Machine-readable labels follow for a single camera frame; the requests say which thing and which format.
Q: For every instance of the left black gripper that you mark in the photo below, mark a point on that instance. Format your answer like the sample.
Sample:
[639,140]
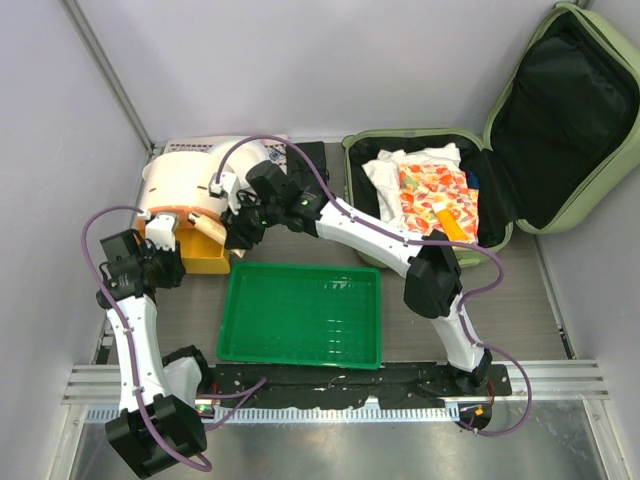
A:
[177,268]

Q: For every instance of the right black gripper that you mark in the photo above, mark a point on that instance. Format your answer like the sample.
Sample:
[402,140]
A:
[239,235]

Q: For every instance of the beige cosmetic tube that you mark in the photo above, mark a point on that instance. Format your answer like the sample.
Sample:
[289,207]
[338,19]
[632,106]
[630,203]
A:
[209,227]

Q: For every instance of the cream round drawer cabinet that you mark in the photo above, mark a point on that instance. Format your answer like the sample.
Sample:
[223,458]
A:
[177,183]

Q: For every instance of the green plastic tray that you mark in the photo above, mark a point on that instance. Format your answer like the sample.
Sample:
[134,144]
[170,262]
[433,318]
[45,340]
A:
[304,315]

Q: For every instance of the white garment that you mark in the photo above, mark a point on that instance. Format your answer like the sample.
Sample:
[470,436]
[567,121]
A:
[383,173]

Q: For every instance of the floral orange cloth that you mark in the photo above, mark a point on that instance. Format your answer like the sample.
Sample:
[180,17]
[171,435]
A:
[424,186]

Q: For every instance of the orange tube white cap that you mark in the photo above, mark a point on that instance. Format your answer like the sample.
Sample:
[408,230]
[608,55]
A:
[448,223]

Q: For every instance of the green hard-shell suitcase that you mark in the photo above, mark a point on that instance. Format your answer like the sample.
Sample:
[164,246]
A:
[563,133]

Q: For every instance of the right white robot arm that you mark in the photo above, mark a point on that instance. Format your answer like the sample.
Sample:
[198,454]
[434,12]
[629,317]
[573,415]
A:
[268,197]

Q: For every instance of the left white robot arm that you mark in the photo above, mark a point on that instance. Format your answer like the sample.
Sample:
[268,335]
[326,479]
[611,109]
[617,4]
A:
[156,416]

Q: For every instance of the white paper plate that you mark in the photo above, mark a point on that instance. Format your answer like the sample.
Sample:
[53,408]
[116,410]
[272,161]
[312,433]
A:
[243,158]

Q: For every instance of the patterned cloth placemat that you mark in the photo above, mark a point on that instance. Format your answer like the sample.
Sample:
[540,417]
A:
[276,149]

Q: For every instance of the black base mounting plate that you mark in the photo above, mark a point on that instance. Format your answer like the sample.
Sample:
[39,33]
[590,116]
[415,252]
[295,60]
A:
[396,385]

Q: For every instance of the blue garment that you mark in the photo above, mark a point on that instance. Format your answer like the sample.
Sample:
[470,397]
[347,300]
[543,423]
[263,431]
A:
[472,180]

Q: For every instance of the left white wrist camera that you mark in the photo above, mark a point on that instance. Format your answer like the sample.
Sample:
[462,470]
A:
[159,229]

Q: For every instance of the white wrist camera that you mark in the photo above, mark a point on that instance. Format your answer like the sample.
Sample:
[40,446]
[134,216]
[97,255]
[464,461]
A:
[225,186]
[159,229]

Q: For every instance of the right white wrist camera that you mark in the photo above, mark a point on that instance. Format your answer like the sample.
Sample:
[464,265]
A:
[225,186]

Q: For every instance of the white slotted cable duct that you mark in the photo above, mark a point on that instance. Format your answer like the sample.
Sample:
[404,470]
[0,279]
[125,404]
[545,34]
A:
[371,412]

